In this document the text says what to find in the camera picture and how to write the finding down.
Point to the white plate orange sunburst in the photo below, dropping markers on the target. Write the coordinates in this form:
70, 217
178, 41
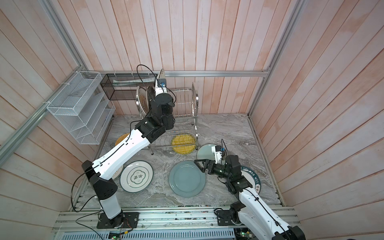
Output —
142, 101

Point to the grey blue round plate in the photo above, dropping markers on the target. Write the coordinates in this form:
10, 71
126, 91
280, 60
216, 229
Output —
186, 179

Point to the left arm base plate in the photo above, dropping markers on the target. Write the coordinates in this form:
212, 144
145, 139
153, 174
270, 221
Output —
123, 220

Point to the white plate green clover outline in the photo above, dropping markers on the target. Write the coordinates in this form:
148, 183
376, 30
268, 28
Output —
136, 176

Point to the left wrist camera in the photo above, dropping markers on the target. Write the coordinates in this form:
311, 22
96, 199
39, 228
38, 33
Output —
159, 90

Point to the yellow green woven plate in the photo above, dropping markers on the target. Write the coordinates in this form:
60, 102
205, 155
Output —
183, 144

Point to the black wire wall basket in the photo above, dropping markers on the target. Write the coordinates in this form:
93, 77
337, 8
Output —
118, 87

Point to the aluminium front rail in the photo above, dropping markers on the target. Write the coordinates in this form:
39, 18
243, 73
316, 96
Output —
149, 219

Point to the white wire mesh shelf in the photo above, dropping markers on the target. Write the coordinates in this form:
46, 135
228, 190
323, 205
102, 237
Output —
82, 111

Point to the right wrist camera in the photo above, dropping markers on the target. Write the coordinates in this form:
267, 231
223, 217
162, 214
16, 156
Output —
218, 155

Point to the orange woven bamboo plate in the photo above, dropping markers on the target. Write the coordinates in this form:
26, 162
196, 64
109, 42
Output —
121, 138

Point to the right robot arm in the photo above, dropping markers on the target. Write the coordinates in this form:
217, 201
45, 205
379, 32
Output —
250, 210

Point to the cream plate with red flowers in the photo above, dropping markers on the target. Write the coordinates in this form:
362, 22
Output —
161, 76

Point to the light green flower plate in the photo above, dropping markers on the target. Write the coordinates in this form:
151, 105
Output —
207, 152

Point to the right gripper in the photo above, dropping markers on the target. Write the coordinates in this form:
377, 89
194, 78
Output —
207, 165

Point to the stainless steel dish rack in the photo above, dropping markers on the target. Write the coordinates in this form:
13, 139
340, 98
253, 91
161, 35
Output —
186, 116

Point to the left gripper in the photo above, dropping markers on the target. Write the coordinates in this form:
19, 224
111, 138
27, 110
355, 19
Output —
171, 100

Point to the white plate dark lettered rim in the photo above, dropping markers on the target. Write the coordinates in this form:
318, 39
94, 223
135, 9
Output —
252, 178

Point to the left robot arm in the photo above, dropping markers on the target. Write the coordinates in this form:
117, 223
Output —
100, 172

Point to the dark navy plate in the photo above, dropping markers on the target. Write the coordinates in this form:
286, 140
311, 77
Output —
150, 95

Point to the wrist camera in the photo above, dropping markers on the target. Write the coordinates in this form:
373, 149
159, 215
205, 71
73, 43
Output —
218, 155
159, 90

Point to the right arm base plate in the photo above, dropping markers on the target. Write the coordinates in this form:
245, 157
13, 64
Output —
227, 217

